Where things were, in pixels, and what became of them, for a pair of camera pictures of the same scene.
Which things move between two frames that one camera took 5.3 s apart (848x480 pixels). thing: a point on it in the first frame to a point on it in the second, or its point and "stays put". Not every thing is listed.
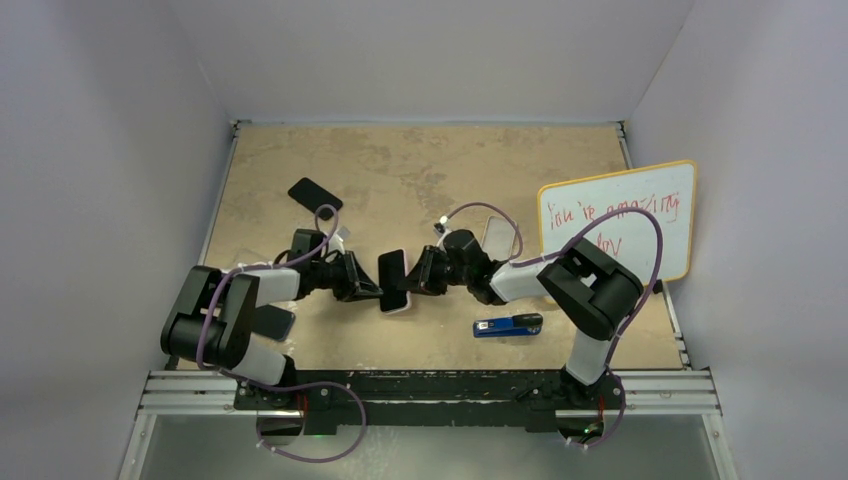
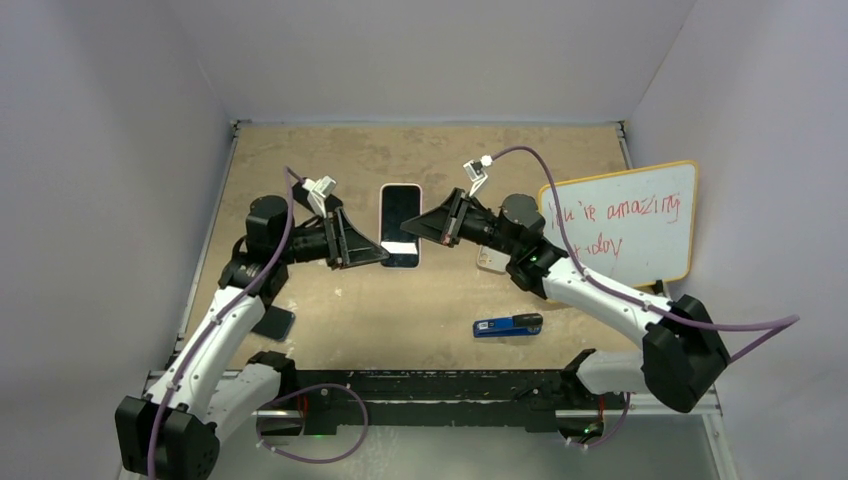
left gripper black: x=364 y=288 to x=345 y=247
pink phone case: x=408 y=304 to x=398 y=203
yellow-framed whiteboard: x=630 y=239 stays put
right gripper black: x=421 y=280 to x=444 y=224
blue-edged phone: x=273 y=322 stays put
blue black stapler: x=517 y=325 stays put
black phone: x=312 y=195 stays put
